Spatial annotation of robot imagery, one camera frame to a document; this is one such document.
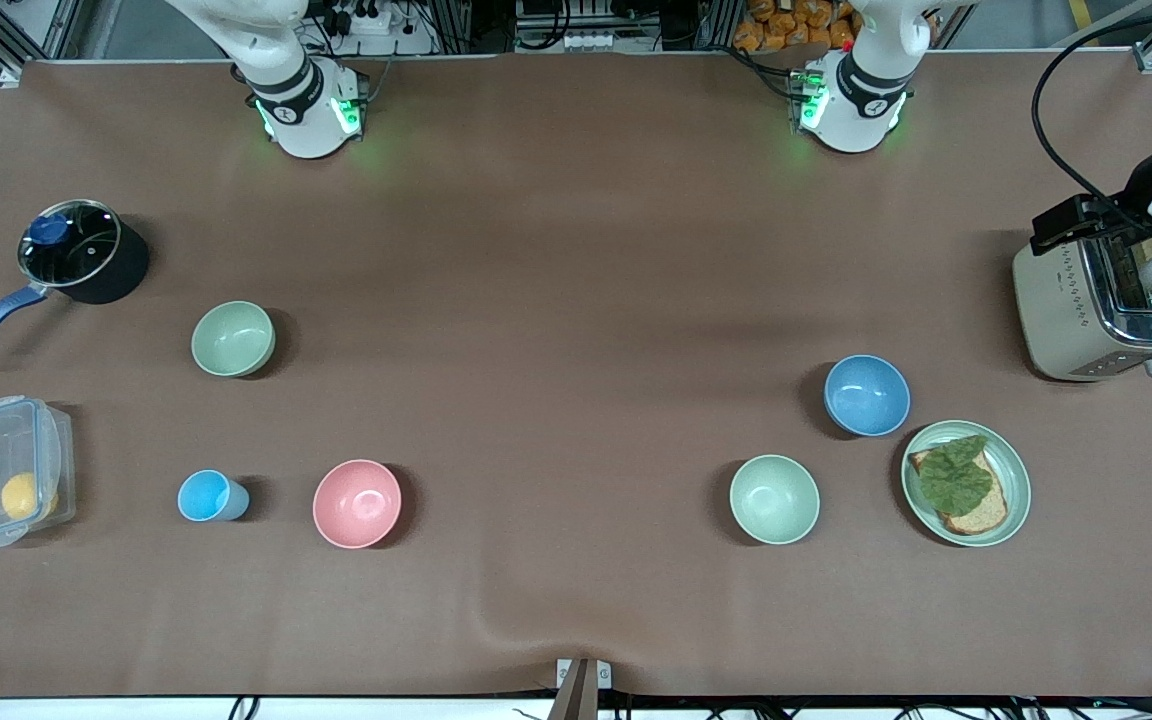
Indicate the blue bowl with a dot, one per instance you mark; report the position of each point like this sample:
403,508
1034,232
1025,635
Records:
866,395

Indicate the pale green bowl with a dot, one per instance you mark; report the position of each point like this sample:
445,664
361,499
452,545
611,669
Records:
231,340
774,500

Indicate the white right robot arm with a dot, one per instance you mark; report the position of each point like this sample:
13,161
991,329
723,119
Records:
301,110

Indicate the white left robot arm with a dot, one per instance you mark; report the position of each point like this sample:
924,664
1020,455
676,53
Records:
861,95

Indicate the pink bowl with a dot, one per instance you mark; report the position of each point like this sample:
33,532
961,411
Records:
357,504

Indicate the brown table cloth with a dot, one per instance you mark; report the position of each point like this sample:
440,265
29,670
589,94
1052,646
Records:
576,450

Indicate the small white power strip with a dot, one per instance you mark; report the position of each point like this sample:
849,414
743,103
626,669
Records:
588,41

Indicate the light blue cup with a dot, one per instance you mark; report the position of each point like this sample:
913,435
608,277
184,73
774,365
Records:
204,496

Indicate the white power strip with plugs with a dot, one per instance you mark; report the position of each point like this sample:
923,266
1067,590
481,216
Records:
366,22

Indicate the green lettuce leaf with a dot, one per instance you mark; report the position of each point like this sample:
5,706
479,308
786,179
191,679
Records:
956,480

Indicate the bag of orange snacks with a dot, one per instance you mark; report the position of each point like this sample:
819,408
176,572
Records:
796,25

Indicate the brown bread slice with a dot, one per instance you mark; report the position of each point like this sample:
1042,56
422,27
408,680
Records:
982,518

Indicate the pale green plate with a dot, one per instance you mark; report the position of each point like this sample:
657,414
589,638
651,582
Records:
1017,470

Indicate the silver toaster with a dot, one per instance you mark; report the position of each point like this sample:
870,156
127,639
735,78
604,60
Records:
1066,310

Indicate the glass lid with blue knob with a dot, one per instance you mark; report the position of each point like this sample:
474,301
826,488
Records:
76,250

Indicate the yellow lemon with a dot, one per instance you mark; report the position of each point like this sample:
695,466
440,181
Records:
21,495

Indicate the metal table clamp bracket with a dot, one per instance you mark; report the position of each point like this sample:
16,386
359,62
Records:
581,685

